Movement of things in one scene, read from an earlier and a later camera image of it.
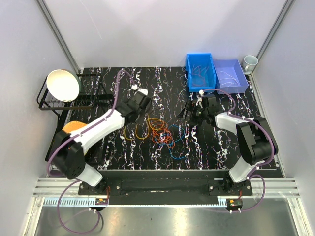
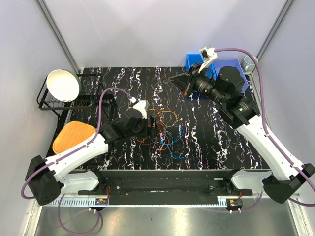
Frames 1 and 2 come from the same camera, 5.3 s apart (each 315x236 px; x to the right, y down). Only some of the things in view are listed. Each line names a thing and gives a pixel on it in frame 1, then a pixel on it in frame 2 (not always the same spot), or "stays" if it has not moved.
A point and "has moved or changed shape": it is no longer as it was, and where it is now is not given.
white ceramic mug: (249, 63) stays
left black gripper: (143, 110) -> (151, 132)
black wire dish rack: (96, 92) stays
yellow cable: (154, 123) has moved or changed shape
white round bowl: (63, 85) stays
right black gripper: (191, 106) -> (181, 81)
